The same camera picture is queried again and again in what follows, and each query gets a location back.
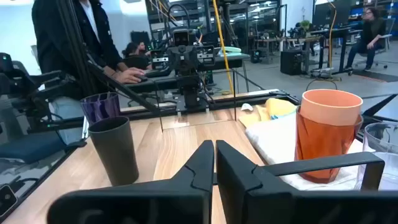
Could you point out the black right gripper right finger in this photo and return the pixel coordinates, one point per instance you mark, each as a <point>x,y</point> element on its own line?
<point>264,205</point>

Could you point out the black standing desk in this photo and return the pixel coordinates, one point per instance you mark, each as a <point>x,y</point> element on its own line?
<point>329,32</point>

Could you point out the clear plastic cup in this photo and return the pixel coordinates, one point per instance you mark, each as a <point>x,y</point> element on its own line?
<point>381,140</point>

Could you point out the purple faceted tumbler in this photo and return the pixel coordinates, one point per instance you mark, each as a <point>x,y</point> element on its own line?
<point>99,107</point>

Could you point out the blue seat chair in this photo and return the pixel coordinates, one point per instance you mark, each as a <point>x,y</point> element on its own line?
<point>31,146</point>

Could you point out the person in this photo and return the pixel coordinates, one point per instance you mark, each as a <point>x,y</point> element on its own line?
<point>46,37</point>
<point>143,46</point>
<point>133,59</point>
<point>371,34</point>

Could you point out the black computer tower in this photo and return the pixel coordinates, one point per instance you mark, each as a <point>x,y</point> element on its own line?
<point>292,62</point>

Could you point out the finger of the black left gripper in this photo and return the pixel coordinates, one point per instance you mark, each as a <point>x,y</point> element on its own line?
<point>160,53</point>
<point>206,49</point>

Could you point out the tall black plastic cup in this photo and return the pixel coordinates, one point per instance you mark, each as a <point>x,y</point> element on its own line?
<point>115,152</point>

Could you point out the peach plastic cup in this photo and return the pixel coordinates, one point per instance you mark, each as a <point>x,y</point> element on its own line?
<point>329,109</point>

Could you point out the small white packet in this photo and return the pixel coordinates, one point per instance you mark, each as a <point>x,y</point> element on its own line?
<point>247,107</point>

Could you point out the white patterned towel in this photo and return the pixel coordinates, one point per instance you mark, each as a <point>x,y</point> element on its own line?
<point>273,143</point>

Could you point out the orange faceted tumbler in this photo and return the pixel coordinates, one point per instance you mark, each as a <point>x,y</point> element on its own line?
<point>320,140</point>

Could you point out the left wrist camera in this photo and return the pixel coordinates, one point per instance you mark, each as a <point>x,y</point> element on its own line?
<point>181,38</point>

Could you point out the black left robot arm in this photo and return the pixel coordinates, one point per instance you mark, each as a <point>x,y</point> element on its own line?
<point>191,93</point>

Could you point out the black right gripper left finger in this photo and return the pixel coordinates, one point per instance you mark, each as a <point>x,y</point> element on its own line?
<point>155,202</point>

